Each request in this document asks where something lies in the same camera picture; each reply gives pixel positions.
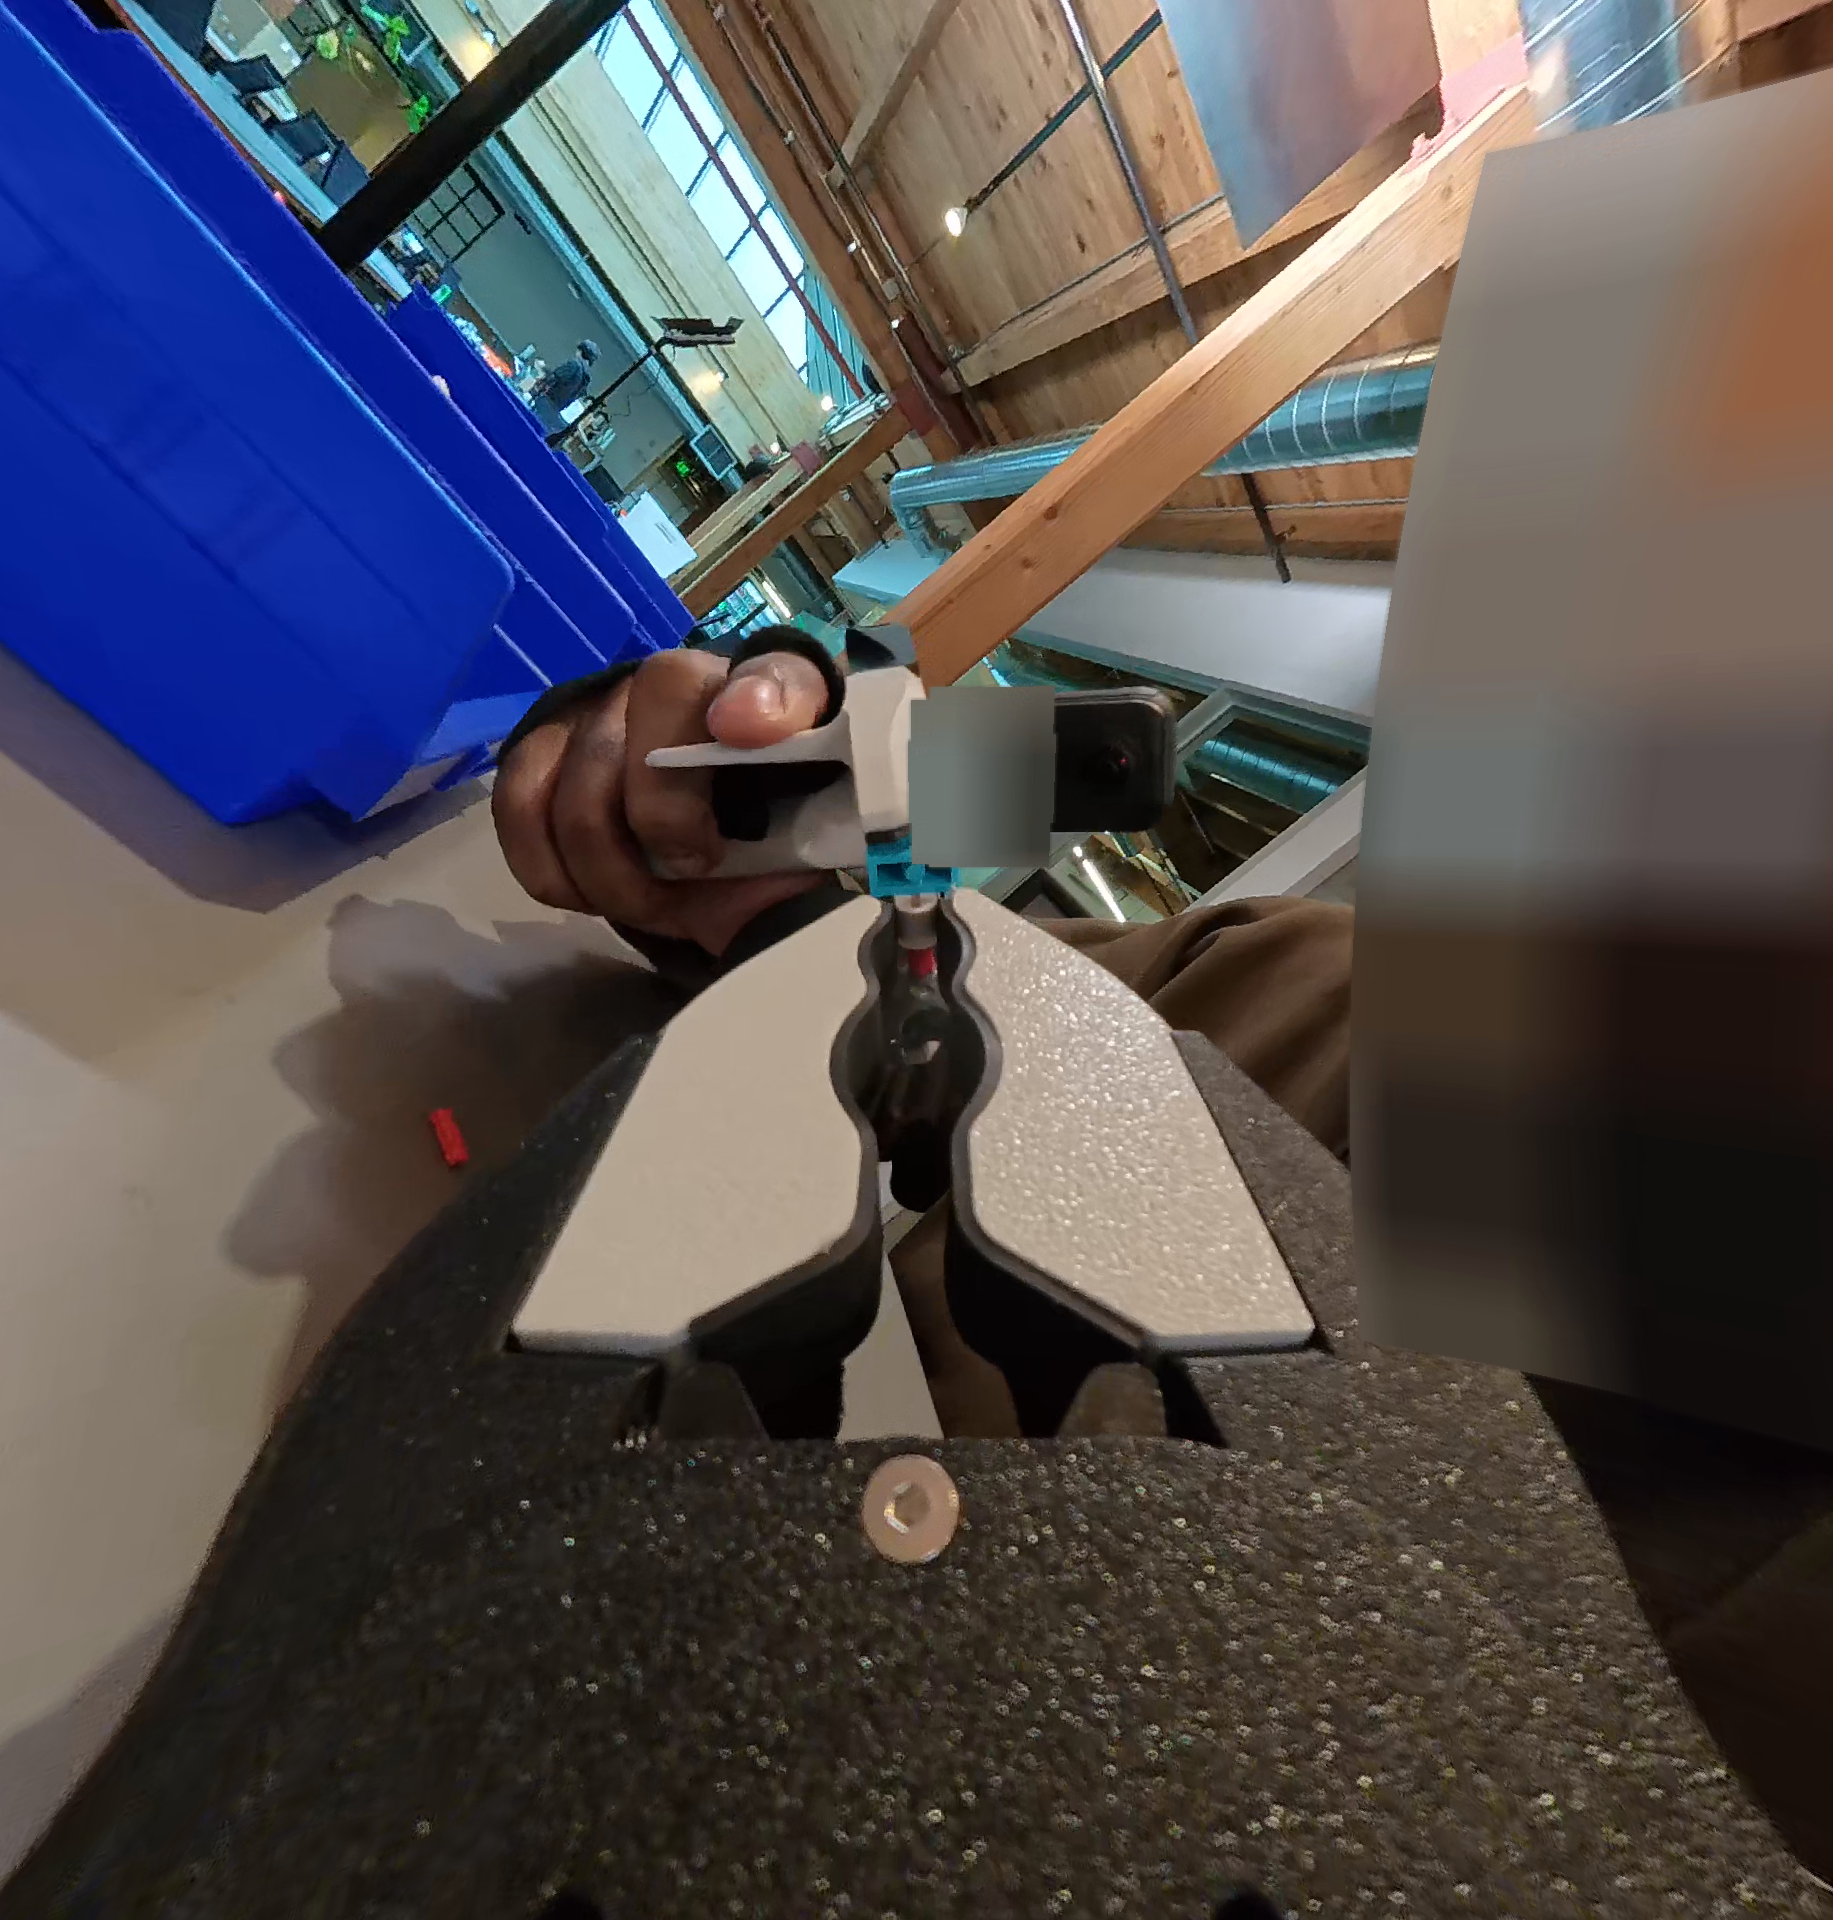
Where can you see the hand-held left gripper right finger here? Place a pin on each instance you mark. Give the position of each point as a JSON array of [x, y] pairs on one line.
[[1126, 1170]]

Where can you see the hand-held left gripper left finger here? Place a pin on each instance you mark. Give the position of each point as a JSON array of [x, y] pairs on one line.
[[708, 1170]]

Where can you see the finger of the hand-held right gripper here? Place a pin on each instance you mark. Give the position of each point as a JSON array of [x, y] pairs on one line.
[[884, 751]]

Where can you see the teal brick with red pin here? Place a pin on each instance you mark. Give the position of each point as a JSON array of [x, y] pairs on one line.
[[907, 878]]

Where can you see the small red brick piece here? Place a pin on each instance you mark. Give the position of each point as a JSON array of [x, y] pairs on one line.
[[448, 1135]]

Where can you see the person's right hand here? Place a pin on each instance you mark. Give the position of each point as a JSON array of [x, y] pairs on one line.
[[586, 811]]

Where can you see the blue plastic bin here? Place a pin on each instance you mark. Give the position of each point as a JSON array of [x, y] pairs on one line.
[[182, 450], [555, 512]]

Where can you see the person's brown jacket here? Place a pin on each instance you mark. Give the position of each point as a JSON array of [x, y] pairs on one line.
[[1757, 1650]]

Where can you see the silver spiral duct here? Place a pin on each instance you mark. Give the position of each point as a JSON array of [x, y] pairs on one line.
[[1305, 413]]

